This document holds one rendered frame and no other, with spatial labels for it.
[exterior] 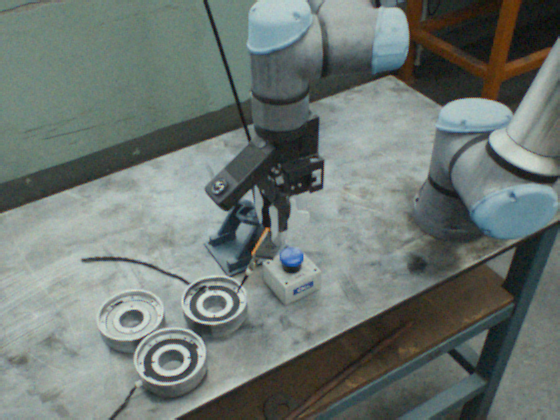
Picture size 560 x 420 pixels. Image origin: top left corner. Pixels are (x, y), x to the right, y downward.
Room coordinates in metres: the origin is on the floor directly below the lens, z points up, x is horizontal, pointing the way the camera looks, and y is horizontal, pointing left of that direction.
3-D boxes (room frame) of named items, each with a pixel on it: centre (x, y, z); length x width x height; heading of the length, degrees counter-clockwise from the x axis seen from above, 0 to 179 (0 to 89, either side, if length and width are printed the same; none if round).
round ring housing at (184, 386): (0.58, 0.13, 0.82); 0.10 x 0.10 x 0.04
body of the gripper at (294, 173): (0.75, -0.05, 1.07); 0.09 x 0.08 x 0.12; 116
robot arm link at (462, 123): (0.90, -0.37, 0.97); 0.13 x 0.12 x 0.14; 6
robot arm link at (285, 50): (0.74, -0.04, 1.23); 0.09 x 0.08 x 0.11; 96
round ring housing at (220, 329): (0.69, 0.07, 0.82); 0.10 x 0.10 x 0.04
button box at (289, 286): (0.75, -0.06, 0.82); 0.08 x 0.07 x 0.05; 119
